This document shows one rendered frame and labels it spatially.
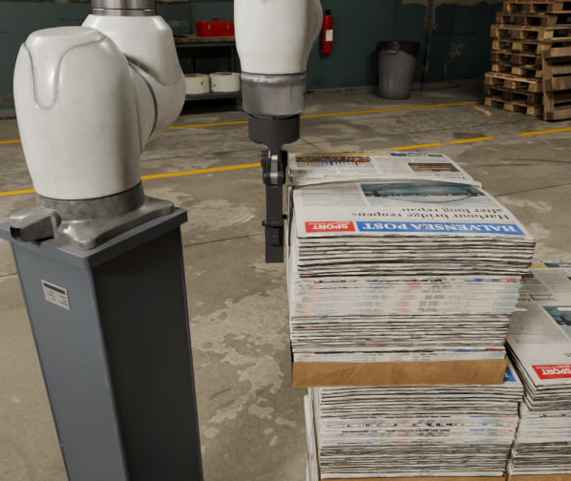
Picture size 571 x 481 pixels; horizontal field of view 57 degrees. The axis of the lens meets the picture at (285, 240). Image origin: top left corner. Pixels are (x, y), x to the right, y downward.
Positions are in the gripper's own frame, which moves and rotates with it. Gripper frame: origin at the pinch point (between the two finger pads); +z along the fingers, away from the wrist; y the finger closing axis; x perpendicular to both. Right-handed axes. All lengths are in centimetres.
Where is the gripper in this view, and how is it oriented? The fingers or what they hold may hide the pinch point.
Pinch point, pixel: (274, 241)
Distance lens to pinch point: 83.5
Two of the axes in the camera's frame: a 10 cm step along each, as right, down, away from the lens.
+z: -0.1, 9.1, 4.2
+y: -0.1, -4.2, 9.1
